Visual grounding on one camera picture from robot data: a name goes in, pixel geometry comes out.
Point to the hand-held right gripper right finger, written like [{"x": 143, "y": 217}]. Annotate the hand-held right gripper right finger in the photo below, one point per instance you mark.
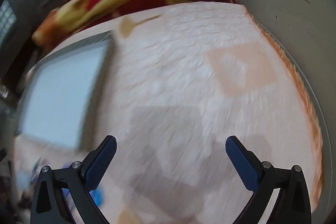
[{"x": 240, "y": 161}]

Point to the white tray with striped rim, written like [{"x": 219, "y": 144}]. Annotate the white tray with striped rim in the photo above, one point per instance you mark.
[{"x": 60, "y": 98}]

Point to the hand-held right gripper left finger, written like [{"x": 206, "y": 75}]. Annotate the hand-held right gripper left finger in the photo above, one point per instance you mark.
[{"x": 101, "y": 161}]

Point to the pink fluffy rug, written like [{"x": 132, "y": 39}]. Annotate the pink fluffy rug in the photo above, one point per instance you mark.
[{"x": 183, "y": 77}]

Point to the glass block window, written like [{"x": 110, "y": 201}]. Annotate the glass block window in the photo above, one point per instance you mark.
[{"x": 6, "y": 19}]

